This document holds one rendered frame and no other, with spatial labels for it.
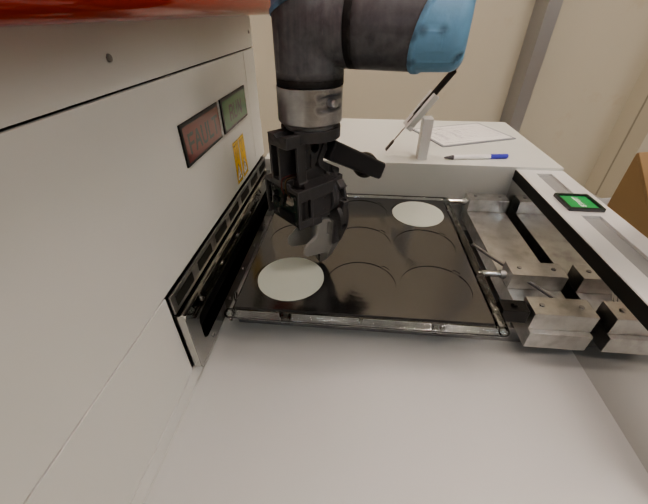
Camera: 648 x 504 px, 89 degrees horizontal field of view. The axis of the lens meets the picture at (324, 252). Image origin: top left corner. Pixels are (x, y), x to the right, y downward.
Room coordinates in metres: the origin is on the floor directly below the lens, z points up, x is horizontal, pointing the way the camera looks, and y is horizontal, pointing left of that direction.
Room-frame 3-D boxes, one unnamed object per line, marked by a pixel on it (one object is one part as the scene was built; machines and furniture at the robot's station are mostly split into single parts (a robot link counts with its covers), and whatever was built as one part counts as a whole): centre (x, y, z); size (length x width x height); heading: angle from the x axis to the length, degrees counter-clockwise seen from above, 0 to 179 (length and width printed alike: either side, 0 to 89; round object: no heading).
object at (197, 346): (0.48, 0.15, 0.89); 0.44 x 0.02 x 0.10; 175
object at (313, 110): (0.41, 0.01, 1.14); 0.08 x 0.08 x 0.05
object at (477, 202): (0.64, -0.35, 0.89); 0.08 x 0.03 x 0.03; 85
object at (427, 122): (0.71, -0.20, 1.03); 0.06 x 0.04 x 0.13; 85
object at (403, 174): (0.85, -0.20, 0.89); 0.62 x 0.35 x 0.14; 85
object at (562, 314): (0.31, -0.32, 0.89); 0.08 x 0.03 x 0.03; 85
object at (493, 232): (0.47, -0.33, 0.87); 0.36 x 0.08 x 0.03; 175
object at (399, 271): (0.48, -0.06, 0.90); 0.34 x 0.34 x 0.01; 85
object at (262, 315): (0.30, -0.05, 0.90); 0.37 x 0.01 x 0.01; 85
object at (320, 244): (0.40, 0.01, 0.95); 0.06 x 0.03 x 0.09; 132
